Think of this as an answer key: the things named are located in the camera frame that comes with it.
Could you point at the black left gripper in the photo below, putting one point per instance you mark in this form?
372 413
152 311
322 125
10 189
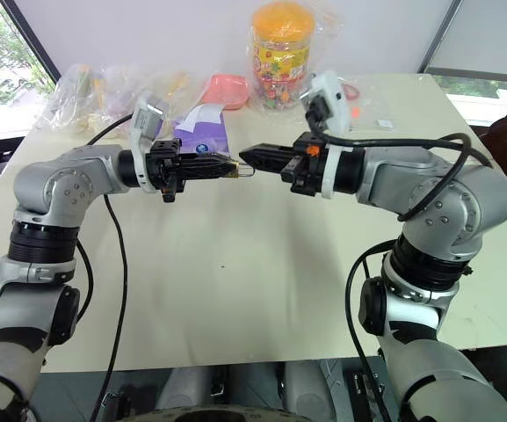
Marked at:
165 163

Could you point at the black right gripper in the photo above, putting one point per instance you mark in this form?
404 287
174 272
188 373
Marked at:
306 169

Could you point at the silver key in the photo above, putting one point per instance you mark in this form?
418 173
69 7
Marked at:
246 171

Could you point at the brass padlock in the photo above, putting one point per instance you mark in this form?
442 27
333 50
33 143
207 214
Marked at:
234 169

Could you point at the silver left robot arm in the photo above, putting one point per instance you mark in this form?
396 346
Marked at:
73 176

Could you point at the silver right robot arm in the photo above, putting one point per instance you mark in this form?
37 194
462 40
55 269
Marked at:
437 189

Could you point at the purple tissue pack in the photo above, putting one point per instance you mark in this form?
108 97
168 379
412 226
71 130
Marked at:
207 132

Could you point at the pink plastic bowl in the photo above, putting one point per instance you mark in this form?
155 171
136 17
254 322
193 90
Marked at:
229 90

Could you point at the clear bag of snacks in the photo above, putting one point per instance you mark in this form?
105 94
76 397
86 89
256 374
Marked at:
123 85
178 85
70 99

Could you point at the small orange piece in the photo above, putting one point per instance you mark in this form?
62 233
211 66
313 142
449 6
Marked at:
355 112

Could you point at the yellow-lidded candy jar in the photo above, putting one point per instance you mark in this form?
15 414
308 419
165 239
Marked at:
281 53

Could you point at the small clear packet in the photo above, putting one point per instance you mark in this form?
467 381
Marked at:
385 123

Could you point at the clear bag around jar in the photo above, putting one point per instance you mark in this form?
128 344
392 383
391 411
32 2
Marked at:
323 39

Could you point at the grey rounded shape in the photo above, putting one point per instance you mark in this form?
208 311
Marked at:
187 387
306 382

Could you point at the person in dark clothing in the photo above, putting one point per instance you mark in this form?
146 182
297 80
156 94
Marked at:
501 136

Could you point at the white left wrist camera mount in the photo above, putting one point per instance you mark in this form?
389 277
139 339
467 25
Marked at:
144 125

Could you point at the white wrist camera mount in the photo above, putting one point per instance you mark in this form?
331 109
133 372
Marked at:
328 99
144 125

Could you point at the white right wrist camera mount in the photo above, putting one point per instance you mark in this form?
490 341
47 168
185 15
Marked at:
328 99

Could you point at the grey window frame post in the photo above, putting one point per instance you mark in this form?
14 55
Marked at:
439 37

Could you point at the black window frame post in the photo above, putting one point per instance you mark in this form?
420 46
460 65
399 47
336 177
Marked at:
31 41

